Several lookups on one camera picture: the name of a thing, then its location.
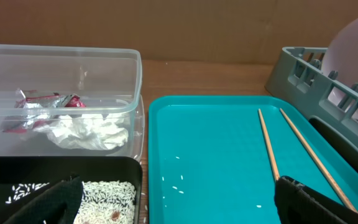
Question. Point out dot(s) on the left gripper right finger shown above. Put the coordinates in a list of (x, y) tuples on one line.
[(296, 203)]

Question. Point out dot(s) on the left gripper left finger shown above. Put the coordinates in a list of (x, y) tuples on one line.
[(57, 202)]

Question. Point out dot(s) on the rice and food scraps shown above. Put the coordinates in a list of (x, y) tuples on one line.
[(102, 202)]

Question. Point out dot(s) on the white napkin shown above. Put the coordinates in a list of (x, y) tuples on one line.
[(88, 131)]

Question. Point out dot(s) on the red snack wrapper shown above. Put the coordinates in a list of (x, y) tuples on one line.
[(33, 99)]

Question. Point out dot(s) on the white round plate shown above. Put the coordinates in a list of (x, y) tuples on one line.
[(342, 55)]

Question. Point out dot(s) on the grey dishwasher rack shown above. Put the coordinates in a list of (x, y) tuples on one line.
[(329, 105)]

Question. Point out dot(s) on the black plastic tray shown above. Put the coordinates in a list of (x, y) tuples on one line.
[(44, 169)]

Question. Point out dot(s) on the left wooden chopstick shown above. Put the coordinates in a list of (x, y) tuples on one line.
[(271, 156)]

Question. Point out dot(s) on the wooden chopstick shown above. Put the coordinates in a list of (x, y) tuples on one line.
[(271, 156), (344, 199)]

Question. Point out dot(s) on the right wooden chopstick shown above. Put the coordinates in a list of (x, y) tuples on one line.
[(344, 199)]

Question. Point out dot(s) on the teal serving tray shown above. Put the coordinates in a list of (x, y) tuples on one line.
[(208, 162)]

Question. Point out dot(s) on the clear plastic bin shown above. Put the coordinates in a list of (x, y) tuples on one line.
[(108, 81)]

